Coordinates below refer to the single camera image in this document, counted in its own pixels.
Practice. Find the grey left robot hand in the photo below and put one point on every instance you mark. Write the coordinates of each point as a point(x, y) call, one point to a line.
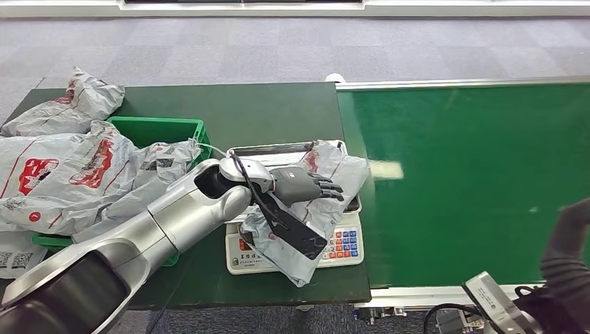
point(297, 184)

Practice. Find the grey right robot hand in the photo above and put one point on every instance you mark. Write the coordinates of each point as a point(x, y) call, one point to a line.
point(569, 230)

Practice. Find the grey courier bag package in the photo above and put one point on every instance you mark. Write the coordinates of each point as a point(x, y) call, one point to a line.
point(341, 175)

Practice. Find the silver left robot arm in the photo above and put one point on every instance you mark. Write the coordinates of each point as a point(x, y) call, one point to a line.
point(138, 239)

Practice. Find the white conveyor roller end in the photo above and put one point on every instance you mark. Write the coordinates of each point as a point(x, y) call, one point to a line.
point(334, 77)

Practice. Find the green conveyor belt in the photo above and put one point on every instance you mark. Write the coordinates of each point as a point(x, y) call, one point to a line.
point(461, 184)

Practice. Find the steel weighing tray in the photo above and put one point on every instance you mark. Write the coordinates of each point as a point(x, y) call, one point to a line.
point(276, 159)

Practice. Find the white electronic scale body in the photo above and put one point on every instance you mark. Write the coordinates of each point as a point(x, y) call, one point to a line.
point(343, 244)

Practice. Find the green plastic crate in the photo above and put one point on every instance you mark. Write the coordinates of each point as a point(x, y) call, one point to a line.
point(156, 131)

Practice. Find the grey courier bag red logo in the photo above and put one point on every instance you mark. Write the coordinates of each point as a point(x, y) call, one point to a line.
point(124, 184)
point(37, 191)

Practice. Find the crumpled grey courier bag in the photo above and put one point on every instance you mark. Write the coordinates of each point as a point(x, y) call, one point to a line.
point(64, 113)

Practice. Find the white bag with QR codes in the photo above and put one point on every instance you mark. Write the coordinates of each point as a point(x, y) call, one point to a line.
point(18, 258)

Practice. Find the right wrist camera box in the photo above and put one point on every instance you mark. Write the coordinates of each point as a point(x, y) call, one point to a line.
point(495, 302)

